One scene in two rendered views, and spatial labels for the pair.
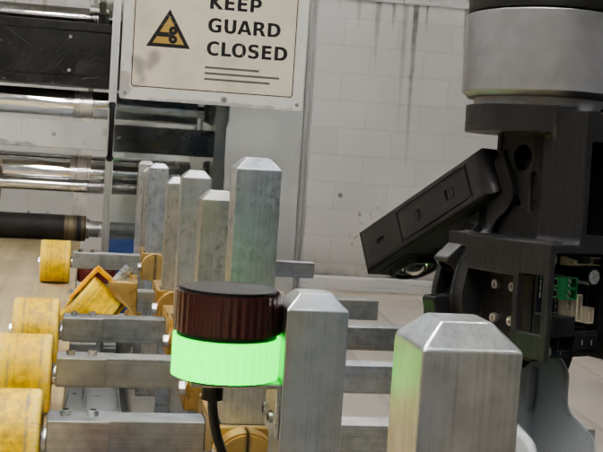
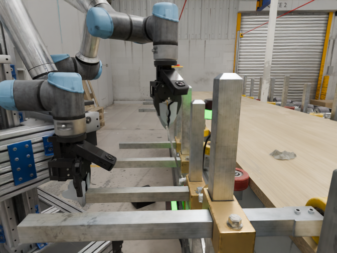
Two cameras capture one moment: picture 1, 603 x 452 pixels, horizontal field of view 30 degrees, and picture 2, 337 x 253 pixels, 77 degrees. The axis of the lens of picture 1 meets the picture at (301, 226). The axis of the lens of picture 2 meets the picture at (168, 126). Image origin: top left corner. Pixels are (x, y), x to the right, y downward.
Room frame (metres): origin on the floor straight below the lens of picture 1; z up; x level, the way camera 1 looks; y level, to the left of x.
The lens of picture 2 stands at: (1.21, 0.00, 1.18)
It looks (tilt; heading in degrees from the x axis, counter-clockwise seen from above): 14 degrees down; 189
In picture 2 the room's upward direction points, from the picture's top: straight up
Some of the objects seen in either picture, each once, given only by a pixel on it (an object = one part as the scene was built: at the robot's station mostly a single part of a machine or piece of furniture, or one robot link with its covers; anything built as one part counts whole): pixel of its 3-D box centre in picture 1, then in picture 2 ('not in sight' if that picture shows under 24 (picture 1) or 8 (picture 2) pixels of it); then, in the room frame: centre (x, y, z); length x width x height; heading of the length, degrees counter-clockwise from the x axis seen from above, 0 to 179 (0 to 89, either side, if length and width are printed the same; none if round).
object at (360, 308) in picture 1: (257, 304); not in sight; (1.67, 0.06, 0.95); 0.36 x 0.03 x 0.03; 101
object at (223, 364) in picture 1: (225, 354); (214, 113); (0.62, 0.04, 1.07); 0.06 x 0.06 x 0.02
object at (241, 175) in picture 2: not in sight; (232, 190); (0.65, 0.10, 0.85); 0.08 x 0.08 x 0.11
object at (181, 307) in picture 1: (228, 309); (214, 104); (0.62, 0.04, 1.10); 0.06 x 0.06 x 0.02
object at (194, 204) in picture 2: not in sight; (197, 190); (0.65, 0.00, 0.85); 0.13 x 0.06 x 0.05; 11
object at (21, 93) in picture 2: not in sight; (31, 95); (0.73, -0.43, 1.12); 0.11 x 0.11 x 0.08; 9
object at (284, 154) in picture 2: not in sight; (283, 153); (0.49, 0.29, 0.91); 0.09 x 0.07 x 0.02; 94
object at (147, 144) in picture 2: not in sight; (162, 145); (0.19, -0.19, 0.82); 0.43 x 0.03 x 0.04; 101
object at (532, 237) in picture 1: (542, 234); (164, 81); (0.54, -0.12, 1.15); 0.09 x 0.08 x 0.12; 31
